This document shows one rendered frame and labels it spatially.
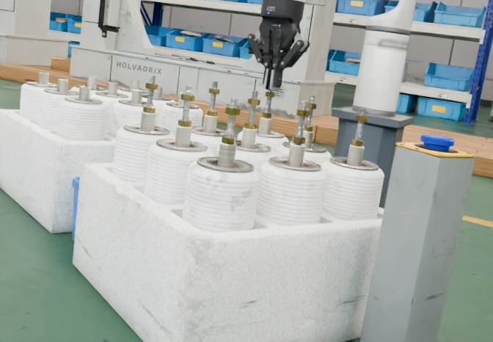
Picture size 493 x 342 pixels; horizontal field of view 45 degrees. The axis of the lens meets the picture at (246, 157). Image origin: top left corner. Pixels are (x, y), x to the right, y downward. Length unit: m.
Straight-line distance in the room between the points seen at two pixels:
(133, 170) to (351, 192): 0.34
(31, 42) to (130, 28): 0.82
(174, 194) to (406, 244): 0.32
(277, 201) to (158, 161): 0.18
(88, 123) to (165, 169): 0.41
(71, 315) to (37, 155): 0.46
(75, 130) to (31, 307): 0.42
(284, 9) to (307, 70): 1.94
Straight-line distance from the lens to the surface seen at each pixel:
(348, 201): 0.89
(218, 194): 0.74
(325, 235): 0.82
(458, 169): 0.77
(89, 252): 1.01
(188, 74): 3.20
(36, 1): 4.21
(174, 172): 0.84
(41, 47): 4.26
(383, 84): 1.28
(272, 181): 0.82
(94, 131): 1.23
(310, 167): 0.83
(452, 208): 0.78
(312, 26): 2.99
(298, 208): 0.82
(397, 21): 1.28
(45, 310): 0.93
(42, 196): 1.25
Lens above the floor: 0.41
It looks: 11 degrees down
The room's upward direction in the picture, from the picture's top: 8 degrees clockwise
